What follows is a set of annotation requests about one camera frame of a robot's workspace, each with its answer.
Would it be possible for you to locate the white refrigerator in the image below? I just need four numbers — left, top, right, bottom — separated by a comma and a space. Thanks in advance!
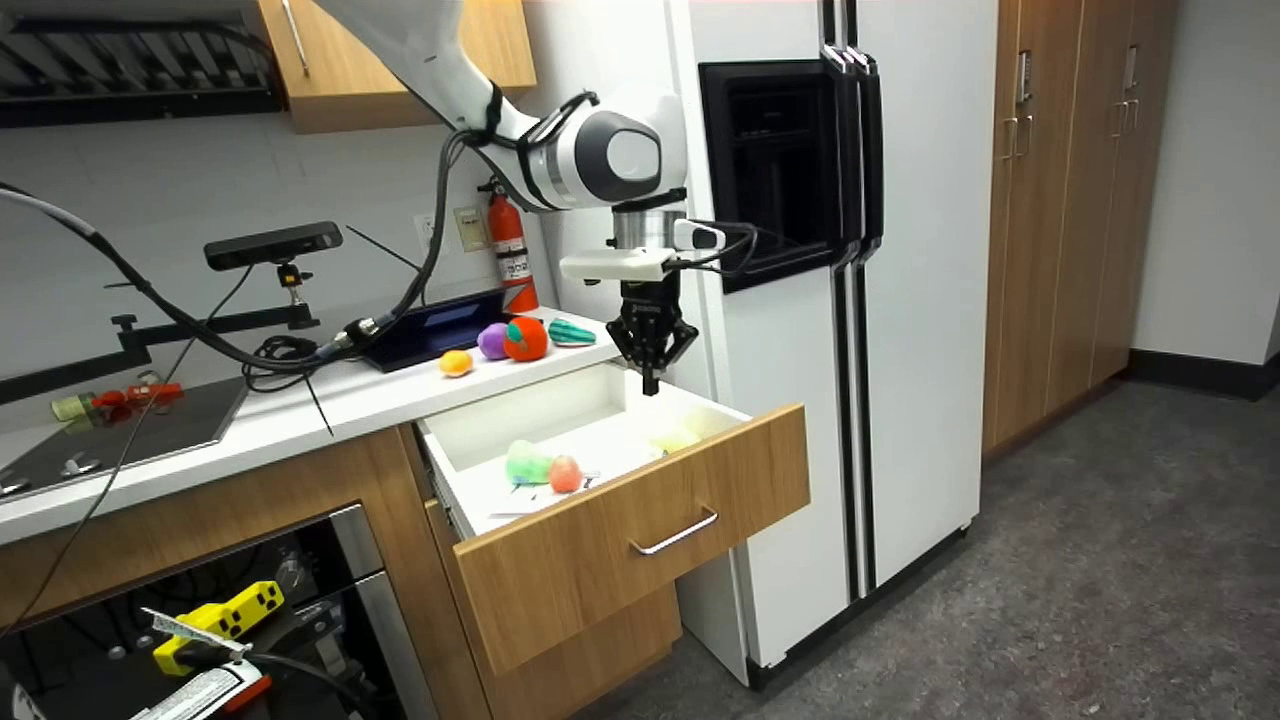
514, 0, 999, 699

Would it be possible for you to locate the dark laptop with blue light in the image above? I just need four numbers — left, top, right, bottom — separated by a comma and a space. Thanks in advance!
351, 287, 513, 375

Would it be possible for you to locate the red fire extinguisher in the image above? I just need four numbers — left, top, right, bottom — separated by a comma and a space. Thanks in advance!
476, 181, 543, 318

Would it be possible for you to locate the coiled black cable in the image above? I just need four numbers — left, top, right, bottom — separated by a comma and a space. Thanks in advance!
241, 330, 327, 395

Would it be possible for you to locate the yellow power plug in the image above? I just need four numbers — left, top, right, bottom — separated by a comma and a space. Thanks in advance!
146, 575, 292, 684

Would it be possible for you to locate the wooden drawer with silver handle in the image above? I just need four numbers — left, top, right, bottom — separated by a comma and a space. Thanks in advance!
413, 356, 815, 679

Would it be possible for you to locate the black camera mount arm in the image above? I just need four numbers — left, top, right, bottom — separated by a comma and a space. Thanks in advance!
0, 260, 324, 408

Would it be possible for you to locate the black fridge door handle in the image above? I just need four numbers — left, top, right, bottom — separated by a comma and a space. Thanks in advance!
819, 43, 867, 272
852, 47, 887, 262

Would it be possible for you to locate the tall wooden cabinet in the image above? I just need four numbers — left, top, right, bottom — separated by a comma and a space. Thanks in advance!
981, 0, 1182, 465

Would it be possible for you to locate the wooden cabinet door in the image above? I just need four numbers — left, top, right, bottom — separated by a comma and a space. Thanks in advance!
476, 575, 687, 720

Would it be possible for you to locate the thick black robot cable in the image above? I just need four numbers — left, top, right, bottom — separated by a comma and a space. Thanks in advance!
0, 84, 602, 379

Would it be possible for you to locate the thin black camera cable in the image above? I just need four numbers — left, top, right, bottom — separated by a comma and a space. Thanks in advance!
9, 260, 260, 630

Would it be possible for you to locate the black wall rack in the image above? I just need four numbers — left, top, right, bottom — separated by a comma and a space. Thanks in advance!
0, 11, 292, 133

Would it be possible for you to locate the black stereo camera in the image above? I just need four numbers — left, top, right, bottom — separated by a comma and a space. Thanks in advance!
199, 220, 347, 274

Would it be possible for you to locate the black mat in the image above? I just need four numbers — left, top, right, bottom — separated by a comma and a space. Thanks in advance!
0, 371, 255, 501

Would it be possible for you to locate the white red packet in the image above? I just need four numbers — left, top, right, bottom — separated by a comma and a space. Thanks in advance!
129, 655, 279, 720

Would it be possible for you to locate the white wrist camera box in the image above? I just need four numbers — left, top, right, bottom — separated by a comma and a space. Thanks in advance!
555, 215, 732, 287

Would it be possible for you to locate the orange red plush toy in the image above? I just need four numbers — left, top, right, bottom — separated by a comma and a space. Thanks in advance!
500, 310, 550, 367

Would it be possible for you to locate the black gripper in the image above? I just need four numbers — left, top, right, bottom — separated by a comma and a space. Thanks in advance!
602, 272, 704, 400

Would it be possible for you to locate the purple plush toy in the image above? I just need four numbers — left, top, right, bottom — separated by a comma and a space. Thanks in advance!
470, 318, 514, 363

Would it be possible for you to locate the light green plush toy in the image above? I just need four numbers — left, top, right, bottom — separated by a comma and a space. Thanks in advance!
500, 434, 555, 490

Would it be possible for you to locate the pale yellow plush toy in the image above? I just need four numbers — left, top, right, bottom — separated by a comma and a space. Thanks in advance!
649, 414, 712, 458

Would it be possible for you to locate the black fridge water dispenser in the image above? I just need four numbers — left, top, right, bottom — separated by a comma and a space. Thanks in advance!
696, 55, 855, 299

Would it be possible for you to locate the pink orange plush toy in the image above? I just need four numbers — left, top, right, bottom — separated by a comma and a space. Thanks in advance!
543, 450, 587, 501

